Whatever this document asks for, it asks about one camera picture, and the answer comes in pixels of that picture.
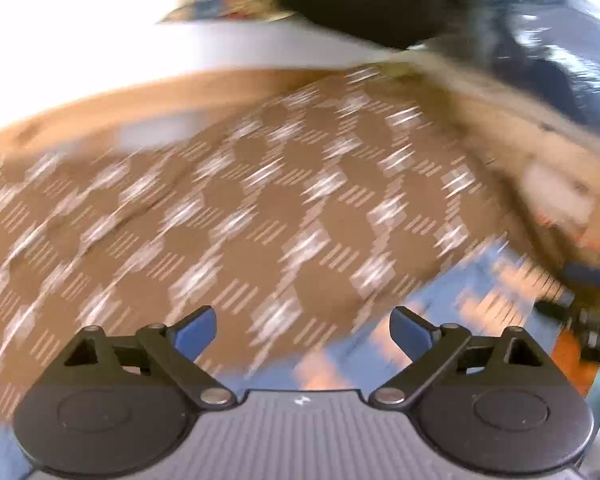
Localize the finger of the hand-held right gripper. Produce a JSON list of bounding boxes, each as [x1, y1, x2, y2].
[[561, 260, 600, 292], [534, 299, 600, 365]]

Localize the blue printed pants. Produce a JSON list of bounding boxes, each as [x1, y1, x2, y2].
[[225, 247, 581, 396]]

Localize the dark cloth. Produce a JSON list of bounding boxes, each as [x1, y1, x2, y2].
[[272, 0, 488, 52]]

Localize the dark glossy object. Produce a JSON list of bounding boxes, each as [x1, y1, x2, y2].
[[480, 0, 600, 128]]

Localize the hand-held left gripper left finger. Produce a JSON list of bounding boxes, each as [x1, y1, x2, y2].
[[64, 306, 235, 409]]

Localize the brown patterned blanket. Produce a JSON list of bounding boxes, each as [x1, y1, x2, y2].
[[0, 62, 546, 441]]

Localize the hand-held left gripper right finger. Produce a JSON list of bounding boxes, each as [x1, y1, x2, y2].
[[368, 306, 552, 409]]

